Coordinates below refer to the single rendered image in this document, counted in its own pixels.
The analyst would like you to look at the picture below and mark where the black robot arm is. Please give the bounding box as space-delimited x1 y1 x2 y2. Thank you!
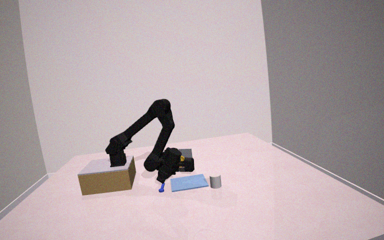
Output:
105 98 182 184

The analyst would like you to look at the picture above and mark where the light blue mat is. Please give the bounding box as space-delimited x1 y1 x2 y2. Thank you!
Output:
170 174 209 192

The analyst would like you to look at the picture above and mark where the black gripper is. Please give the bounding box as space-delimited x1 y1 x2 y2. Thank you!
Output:
156 157 195 175

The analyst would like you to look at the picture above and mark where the grey dish rack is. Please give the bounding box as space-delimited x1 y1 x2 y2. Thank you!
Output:
178 148 193 172

